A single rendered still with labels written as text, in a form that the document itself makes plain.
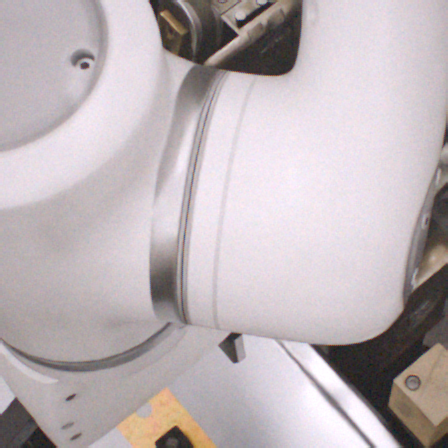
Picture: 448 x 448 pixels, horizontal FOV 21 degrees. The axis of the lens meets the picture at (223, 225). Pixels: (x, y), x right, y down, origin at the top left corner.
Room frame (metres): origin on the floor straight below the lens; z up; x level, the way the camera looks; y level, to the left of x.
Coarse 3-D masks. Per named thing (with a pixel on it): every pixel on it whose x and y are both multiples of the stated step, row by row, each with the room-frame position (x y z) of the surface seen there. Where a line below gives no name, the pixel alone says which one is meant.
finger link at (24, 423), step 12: (12, 408) 0.15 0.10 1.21; (24, 408) 0.14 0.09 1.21; (0, 420) 0.14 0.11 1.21; (12, 420) 0.14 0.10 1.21; (24, 420) 0.14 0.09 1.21; (0, 432) 0.14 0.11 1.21; (12, 432) 0.14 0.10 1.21; (24, 432) 0.14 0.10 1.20; (0, 444) 0.13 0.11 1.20; (12, 444) 0.13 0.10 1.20
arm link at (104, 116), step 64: (0, 0) 0.18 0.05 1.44; (64, 0) 0.18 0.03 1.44; (128, 0) 0.18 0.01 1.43; (0, 64) 0.16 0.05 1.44; (64, 64) 0.16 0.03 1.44; (128, 64) 0.16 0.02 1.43; (192, 64) 0.18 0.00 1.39; (0, 128) 0.15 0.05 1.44; (64, 128) 0.14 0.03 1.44; (128, 128) 0.14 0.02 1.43; (192, 128) 0.16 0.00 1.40; (0, 192) 0.13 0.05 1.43; (64, 192) 0.13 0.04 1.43; (128, 192) 0.14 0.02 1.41; (0, 256) 0.13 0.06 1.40; (64, 256) 0.13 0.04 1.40; (128, 256) 0.13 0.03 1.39; (0, 320) 0.13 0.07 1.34; (64, 320) 0.13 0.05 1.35; (128, 320) 0.12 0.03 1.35
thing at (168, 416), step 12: (156, 396) 0.20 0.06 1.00; (168, 396) 0.20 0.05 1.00; (156, 408) 0.19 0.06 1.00; (168, 408) 0.19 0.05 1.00; (180, 408) 0.19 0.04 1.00; (132, 420) 0.19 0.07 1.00; (144, 420) 0.19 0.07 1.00; (156, 420) 0.19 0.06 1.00; (168, 420) 0.19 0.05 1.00; (180, 420) 0.18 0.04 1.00; (192, 420) 0.18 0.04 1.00; (120, 432) 0.18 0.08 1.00; (132, 432) 0.18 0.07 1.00; (144, 432) 0.18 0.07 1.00; (156, 432) 0.18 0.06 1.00; (168, 432) 0.18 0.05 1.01; (180, 432) 0.18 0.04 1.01; (192, 432) 0.18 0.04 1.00; (204, 432) 0.17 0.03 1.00; (132, 444) 0.18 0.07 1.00; (144, 444) 0.17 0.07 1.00; (156, 444) 0.17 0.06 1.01; (192, 444) 0.17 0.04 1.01; (204, 444) 0.17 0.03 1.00
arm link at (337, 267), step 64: (320, 0) 0.17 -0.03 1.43; (384, 0) 0.17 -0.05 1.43; (320, 64) 0.16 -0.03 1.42; (384, 64) 0.15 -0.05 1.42; (256, 128) 0.15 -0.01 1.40; (320, 128) 0.14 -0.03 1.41; (384, 128) 0.14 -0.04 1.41; (192, 192) 0.14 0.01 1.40; (256, 192) 0.13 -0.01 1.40; (320, 192) 0.13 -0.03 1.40; (384, 192) 0.13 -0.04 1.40; (192, 256) 0.12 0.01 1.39; (256, 256) 0.12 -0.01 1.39; (320, 256) 0.12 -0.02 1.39; (384, 256) 0.11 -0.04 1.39; (192, 320) 0.12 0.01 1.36; (256, 320) 0.11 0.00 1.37; (320, 320) 0.10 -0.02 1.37; (384, 320) 0.10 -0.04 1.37
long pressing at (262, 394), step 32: (256, 352) 0.22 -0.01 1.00; (288, 352) 0.21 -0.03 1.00; (320, 352) 0.21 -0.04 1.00; (0, 384) 0.23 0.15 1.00; (192, 384) 0.21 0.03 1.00; (224, 384) 0.20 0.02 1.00; (256, 384) 0.20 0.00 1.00; (288, 384) 0.20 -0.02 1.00; (320, 384) 0.19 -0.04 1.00; (352, 384) 0.19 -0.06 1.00; (192, 416) 0.19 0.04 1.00; (224, 416) 0.18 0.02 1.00; (256, 416) 0.18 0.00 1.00; (288, 416) 0.18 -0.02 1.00; (320, 416) 0.17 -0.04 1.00; (352, 416) 0.17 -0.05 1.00
